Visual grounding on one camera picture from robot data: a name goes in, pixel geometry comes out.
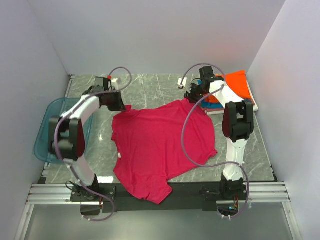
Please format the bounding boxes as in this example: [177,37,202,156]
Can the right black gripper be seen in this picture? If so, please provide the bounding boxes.
[184,82,208,105]

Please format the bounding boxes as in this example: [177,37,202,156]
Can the pink t-shirt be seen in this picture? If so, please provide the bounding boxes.
[111,99,217,194]

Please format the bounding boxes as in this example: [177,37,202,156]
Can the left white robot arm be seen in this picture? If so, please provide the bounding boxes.
[48,75,126,201]

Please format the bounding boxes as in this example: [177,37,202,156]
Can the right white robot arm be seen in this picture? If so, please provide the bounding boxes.
[184,63,254,200]

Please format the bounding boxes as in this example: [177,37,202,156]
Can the folded blue t-shirt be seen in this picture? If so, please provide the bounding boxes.
[197,79,252,110]

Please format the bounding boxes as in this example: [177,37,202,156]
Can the folded mauve t-shirt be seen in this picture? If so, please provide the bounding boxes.
[201,98,256,114]

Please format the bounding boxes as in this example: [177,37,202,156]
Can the folded white t-shirt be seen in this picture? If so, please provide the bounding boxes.
[203,82,259,116]

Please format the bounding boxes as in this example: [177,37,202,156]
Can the folded orange t-shirt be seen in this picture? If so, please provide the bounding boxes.
[226,70,252,100]

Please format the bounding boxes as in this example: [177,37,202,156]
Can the teal transparent plastic bin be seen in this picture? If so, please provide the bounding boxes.
[33,95,100,164]

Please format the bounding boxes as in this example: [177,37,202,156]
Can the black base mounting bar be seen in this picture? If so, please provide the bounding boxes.
[70,180,248,216]

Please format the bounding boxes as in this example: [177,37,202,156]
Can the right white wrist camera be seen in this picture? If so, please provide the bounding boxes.
[177,77,188,89]

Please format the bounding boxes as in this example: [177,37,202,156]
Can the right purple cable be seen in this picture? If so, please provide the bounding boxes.
[180,62,250,220]

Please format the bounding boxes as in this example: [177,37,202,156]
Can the purple cable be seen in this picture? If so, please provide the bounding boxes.
[180,62,250,220]
[53,66,132,222]

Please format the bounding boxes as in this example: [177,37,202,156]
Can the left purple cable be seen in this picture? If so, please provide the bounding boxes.
[53,66,132,222]

